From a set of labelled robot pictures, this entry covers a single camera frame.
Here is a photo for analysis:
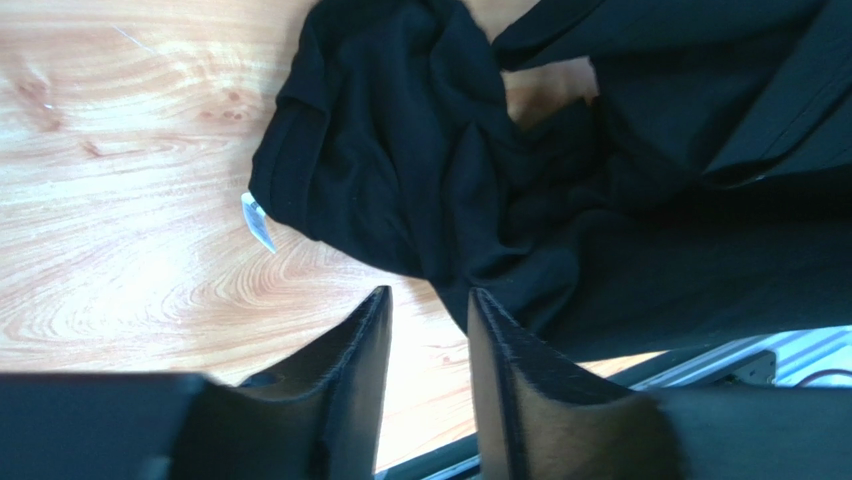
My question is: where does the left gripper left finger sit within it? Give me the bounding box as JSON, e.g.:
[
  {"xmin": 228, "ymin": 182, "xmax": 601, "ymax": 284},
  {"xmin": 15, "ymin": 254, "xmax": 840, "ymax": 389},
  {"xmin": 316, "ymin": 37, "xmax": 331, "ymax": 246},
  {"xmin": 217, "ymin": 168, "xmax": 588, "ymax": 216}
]
[{"xmin": 169, "ymin": 286, "xmax": 392, "ymax": 479}]

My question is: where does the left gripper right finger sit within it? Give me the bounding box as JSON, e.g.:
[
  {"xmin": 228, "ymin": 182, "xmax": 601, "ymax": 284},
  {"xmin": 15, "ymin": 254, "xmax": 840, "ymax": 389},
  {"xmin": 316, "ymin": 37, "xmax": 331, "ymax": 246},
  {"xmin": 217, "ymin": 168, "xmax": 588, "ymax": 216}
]
[{"xmin": 467, "ymin": 288, "xmax": 686, "ymax": 479}]

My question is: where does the black t shirt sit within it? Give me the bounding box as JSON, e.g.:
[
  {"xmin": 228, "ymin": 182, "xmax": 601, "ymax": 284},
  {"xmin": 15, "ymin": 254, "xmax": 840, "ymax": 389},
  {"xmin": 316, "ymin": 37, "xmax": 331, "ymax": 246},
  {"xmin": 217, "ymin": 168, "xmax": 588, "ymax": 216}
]
[{"xmin": 248, "ymin": 1, "xmax": 851, "ymax": 361}]

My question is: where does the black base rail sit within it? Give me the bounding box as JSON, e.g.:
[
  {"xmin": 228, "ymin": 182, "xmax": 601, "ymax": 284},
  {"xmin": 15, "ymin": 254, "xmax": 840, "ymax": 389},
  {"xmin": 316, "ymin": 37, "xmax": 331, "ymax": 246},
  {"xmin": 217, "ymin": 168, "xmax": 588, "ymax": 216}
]
[{"xmin": 374, "ymin": 325, "xmax": 851, "ymax": 479}]

